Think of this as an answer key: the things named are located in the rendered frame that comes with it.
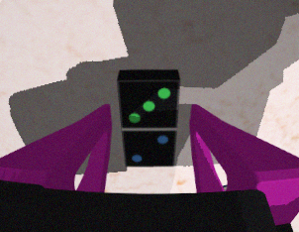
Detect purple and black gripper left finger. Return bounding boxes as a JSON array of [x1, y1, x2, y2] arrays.
[[0, 104, 112, 192]]

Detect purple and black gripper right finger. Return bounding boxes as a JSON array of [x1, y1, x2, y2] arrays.
[[189, 104, 299, 225]]

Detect black domino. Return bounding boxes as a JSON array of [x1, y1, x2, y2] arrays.
[[117, 69, 180, 167]]

